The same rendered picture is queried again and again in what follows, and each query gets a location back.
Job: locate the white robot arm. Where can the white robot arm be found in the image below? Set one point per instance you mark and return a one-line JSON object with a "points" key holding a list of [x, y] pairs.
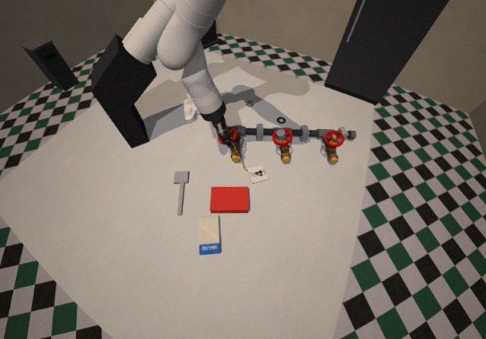
{"points": [[177, 26]]}

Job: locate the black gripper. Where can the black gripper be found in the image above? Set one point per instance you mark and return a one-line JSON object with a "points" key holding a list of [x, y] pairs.
{"points": [[218, 120]]}

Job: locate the red rectangular block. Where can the red rectangular block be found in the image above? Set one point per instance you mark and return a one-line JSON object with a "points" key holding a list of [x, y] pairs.
{"points": [[229, 200]]}

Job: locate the grey cylinder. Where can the grey cylinder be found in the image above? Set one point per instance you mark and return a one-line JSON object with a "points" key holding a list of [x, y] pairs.
{"points": [[281, 134]]}

